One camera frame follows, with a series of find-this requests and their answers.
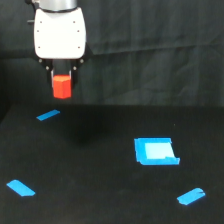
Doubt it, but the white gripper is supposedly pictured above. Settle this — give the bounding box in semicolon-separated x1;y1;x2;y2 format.
34;7;87;88

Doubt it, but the red octagonal block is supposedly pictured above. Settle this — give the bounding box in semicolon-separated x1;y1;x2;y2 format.
53;75;71;99

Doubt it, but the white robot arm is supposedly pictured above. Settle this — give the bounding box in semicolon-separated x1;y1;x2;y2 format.
25;0;92;86

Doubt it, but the blue tape strip far left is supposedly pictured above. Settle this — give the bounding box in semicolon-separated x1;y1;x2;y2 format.
36;110;60;121

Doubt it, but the blue tape strip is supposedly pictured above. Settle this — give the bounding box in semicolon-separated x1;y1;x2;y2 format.
7;180;35;197
177;188;205;205
36;110;60;121

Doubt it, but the black backdrop curtain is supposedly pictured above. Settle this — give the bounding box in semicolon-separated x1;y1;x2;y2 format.
0;0;224;107

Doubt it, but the blue tape strip near left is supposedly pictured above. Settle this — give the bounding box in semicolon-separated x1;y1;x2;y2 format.
7;180;35;197

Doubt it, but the blue tape strip near right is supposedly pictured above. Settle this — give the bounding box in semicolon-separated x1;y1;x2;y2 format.
177;188;205;205

